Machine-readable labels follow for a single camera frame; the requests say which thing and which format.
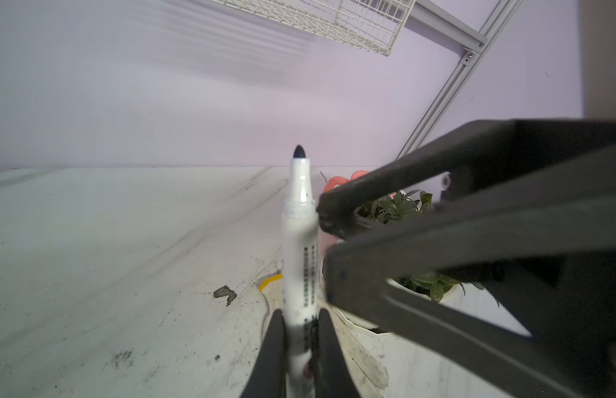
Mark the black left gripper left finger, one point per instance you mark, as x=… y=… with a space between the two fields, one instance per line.
x=268 y=378

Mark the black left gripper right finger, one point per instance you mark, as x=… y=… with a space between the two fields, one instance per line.
x=332 y=378

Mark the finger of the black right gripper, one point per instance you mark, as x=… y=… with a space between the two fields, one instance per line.
x=412 y=174

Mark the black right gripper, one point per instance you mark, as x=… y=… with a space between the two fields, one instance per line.
x=532 y=215

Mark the white marker pen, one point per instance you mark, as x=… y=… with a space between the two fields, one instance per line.
x=299 y=268

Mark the potted green plant white pot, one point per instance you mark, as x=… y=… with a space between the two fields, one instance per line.
x=362 y=274

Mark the pink watering can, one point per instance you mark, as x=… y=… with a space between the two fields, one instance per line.
x=337 y=181

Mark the white wire wall basket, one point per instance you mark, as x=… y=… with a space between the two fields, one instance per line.
x=368 y=25

